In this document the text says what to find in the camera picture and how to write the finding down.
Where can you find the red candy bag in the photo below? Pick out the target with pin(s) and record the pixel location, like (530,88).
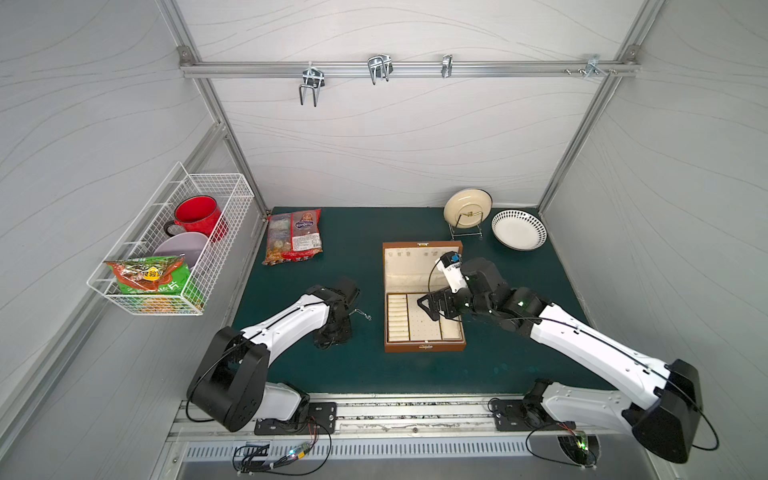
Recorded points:
(293,237)

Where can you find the brown wooden jewelry box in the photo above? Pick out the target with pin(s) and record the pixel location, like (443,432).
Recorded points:
(409,274)

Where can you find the grey plate in basket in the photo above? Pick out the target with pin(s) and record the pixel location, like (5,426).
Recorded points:
(190,245)

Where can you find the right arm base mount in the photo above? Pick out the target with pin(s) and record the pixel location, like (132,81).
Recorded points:
(525,414)

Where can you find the cream plate on stand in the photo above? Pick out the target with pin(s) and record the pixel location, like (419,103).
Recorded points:
(468,208)

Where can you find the electronics board with wires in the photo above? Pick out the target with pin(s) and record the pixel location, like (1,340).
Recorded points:
(265,458)

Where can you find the red enamel mug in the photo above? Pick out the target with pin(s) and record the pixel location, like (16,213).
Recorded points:
(199,214)

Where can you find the metal bracket hook right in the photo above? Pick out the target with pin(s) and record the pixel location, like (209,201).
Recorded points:
(591,69)

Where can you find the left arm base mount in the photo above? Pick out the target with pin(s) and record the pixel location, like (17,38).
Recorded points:
(320,416)

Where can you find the metal hook centre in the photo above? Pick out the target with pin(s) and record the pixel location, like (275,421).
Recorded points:
(380,67)

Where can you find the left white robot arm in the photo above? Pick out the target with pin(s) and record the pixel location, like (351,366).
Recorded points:
(230,385)

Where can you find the wire plate stand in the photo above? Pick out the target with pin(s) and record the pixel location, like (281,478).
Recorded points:
(465,229)

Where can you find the small metal hook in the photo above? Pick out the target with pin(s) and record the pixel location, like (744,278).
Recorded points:
(446,66)

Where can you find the white wire wall basket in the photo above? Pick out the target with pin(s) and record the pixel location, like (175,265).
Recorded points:
(145,233)

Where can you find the aluminium top rail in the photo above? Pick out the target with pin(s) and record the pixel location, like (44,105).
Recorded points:
(402,69)

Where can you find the white bowl dotted rim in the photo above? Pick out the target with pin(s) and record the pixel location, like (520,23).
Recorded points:
(519,230)

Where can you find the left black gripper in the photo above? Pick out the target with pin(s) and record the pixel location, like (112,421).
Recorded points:
(330,332)

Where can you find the green snack bag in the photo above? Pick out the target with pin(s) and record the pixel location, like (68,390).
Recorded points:
(156,285)

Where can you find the metal double hook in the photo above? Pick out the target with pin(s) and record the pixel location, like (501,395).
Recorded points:
(313,80)

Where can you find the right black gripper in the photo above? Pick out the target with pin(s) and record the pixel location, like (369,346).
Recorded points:
(444,301)

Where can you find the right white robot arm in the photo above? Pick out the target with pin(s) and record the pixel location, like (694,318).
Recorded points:
(659,404)

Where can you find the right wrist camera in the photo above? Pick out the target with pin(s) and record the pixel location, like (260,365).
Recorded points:
(449,264)

